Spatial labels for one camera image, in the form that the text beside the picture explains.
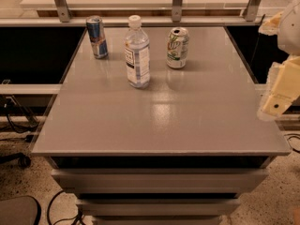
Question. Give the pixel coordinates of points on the white green soda can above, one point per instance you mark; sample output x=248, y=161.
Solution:
x=177, y=47

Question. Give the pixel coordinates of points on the metal bracket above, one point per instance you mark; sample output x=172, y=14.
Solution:
x=250, y=13
x=62, y=10
x=177, y=10

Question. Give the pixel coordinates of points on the blue energy drink can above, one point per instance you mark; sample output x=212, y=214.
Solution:
x=96, y=34

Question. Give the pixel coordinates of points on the clear plastic water bottle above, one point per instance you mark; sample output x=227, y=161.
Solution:
x=137, y=53

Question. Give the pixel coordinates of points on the lower grey drawer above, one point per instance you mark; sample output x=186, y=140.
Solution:
x=155, y=208

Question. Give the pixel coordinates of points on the upper grey drawer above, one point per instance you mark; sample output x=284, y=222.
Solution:
x=83, y=181

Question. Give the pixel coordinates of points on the right metal bracket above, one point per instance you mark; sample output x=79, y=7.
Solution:
x=250, y=13

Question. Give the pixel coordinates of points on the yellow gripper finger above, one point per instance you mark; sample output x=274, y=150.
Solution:
x=282, y=89
x=270, y=27

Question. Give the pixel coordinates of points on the middle metal bracket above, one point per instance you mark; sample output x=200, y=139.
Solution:
x=177, y=10

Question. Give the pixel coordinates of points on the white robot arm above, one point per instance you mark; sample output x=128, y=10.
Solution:
x=288, y=36

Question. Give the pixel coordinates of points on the left metal bracket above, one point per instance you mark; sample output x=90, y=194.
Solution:
x=62, y=10

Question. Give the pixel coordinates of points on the black office chair base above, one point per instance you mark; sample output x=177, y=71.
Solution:
x=23, y=160

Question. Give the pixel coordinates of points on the grey chair seat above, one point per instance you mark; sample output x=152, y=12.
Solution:
x=24, y=210

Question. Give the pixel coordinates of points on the grey drawer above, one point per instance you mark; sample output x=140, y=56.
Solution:
x=83, y=181
x=155, y=208

